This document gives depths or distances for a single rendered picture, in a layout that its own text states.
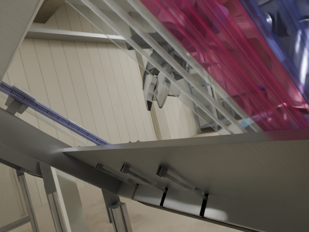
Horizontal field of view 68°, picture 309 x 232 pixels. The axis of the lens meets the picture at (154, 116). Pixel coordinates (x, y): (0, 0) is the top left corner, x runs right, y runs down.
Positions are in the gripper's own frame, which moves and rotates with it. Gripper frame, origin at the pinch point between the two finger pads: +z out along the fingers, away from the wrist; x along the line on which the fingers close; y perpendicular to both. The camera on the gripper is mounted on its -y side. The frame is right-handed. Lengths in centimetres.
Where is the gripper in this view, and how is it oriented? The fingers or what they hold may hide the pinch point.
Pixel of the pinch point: (152, 102)
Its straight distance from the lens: 51.8
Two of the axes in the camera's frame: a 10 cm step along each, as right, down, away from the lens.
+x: -6.4, 1.4, 7.6
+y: 7.6, 2.8, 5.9
